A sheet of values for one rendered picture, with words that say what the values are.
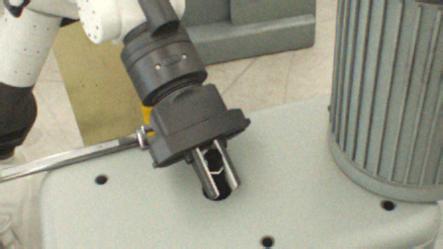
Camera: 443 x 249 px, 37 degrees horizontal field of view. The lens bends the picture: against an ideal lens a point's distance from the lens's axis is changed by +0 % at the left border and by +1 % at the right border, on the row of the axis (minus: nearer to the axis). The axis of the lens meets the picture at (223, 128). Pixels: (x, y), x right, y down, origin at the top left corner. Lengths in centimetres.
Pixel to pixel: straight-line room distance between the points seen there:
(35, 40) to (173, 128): 41
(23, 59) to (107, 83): 180
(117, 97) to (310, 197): 223
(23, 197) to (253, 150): 52
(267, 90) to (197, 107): 295
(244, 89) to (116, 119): 95
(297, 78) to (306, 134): 293
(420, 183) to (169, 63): 32
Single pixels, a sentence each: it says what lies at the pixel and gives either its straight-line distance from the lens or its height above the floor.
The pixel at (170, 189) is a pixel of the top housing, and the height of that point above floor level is 189.
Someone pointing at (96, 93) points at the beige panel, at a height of 60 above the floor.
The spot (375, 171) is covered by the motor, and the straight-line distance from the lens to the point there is 77.
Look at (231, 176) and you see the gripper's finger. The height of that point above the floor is 193.
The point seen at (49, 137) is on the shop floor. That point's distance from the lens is 368.
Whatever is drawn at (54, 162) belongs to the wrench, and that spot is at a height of 190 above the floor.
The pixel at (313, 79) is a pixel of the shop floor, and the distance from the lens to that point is 378.
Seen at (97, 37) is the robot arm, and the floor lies 204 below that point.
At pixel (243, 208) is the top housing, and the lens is 78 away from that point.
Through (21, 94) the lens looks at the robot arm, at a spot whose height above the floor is 178.
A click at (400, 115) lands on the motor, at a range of 70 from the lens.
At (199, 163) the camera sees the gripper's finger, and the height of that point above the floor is 194.
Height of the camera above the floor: 251
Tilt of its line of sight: 46 degrees down
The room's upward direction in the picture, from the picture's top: 6 degrees counter-clockwise
